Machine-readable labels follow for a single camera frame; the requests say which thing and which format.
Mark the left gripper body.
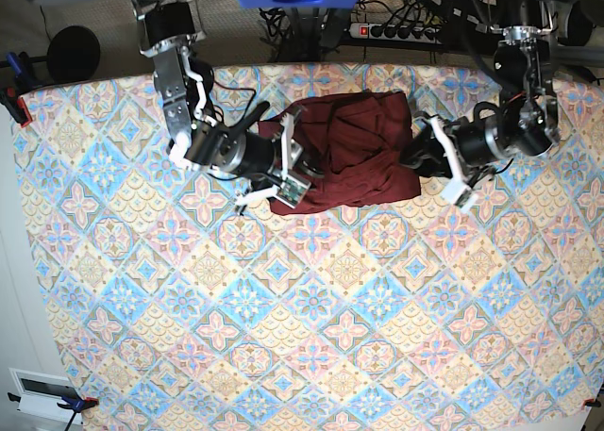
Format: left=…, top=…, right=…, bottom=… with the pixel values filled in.
left=400, top=103, right=513, bottom=189

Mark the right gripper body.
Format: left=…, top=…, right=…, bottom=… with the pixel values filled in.
left=181, top=101, right=324, bottom=214

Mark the dark red t-shirt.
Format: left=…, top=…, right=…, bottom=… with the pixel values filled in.
left=270, top=91, right=421, bottom=216

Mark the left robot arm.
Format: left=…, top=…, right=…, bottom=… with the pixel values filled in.
left=399, top=0, right=575, bottom=191

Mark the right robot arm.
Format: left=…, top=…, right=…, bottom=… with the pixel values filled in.
left=28, top=0, right=323, bottom=214

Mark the white power strip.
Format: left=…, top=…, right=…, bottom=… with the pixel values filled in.
left=348, top=23, right=439, bottom=43

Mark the patterned tablecloth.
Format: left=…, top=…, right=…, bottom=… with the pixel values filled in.
left=11, top=76, right=603, bottom=430

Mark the black round stool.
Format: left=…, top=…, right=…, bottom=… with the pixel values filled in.
left=46, top=25, right=101, bottom=84

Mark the upper left table clamp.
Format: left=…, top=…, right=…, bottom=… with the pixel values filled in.
left=1, top=52, right=34, bottom=127

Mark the table clamp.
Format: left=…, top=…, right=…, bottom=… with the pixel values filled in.
left=1, top=52, right=34, bottom=127
left=8, top=392, right=99, bottom=430
left=582, top=398, right=602, bottom=408

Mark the lower right table clamp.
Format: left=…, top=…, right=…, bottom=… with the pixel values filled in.
left=582, top=398, right=602, bottom=408

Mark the lower left table clamp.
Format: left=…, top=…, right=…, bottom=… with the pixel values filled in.
left=8, top=392, right=99, bottom=430

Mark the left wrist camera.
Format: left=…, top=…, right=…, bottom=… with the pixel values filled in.
left=441, top=178, right=478, bottom=214

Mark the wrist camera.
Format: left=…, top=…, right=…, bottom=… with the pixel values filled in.
left=441, top=178, right=478, bottom=214
left=275, top=172, right=312, bottom=208

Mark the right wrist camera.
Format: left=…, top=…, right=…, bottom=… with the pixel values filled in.
left=275, top=172, right=312, bottom=208

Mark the white wall outlet box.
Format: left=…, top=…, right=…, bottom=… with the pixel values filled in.
left=8, top=368, right=76, bottom=423

